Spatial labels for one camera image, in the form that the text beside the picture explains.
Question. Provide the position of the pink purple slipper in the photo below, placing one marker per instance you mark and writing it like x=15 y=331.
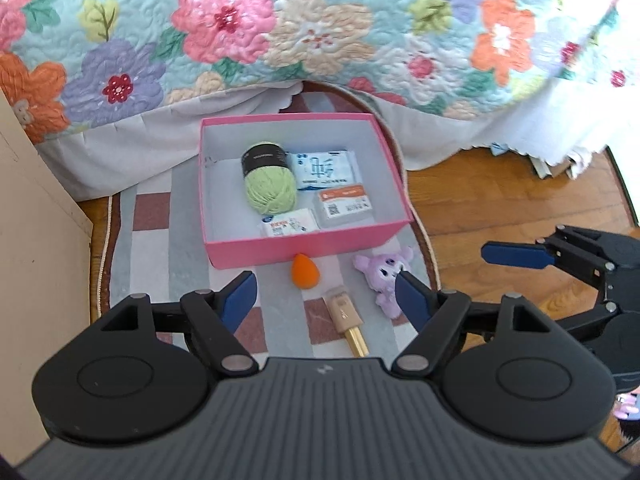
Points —
x=627 y=405

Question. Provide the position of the light blue paper scrap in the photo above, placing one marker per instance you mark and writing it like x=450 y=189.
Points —
x=499 y=149

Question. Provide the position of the cardboard scrap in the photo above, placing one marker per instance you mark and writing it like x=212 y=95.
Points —
x=555 y=169

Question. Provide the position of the pink cardboard box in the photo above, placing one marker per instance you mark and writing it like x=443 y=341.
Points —
x=300 y=250

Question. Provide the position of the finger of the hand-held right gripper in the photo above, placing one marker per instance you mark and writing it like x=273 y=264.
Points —
x=515 y=255

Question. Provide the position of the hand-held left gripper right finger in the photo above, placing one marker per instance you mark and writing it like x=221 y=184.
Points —
x=411 y=297

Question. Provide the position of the beige gold cosmetic bottle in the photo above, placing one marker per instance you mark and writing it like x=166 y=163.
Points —
x=342 y=312

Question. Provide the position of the clear orange floss case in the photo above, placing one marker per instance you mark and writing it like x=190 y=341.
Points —
x=345 y=205

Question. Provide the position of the purple plush toy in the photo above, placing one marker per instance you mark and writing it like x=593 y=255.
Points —
x=377 y=270

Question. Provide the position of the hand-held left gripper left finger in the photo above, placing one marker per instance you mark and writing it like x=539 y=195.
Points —
x=238 y=300

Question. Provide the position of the blue wet wipes pack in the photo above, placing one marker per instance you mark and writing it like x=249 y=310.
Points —
x=325 y=167

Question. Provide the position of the white wet wipe packet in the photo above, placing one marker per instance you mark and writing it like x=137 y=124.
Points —
x=290 y=223

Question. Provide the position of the floral quilt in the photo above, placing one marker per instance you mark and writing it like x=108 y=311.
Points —
x=300 y=25

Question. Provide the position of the striped checked rug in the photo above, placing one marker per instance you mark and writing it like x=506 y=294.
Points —
x=150 y=260

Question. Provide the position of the orange makeup sponge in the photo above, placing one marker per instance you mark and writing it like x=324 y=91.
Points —
x=305 y=272

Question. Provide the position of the green yarn ball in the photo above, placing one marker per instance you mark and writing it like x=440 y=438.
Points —
x=267 y=187

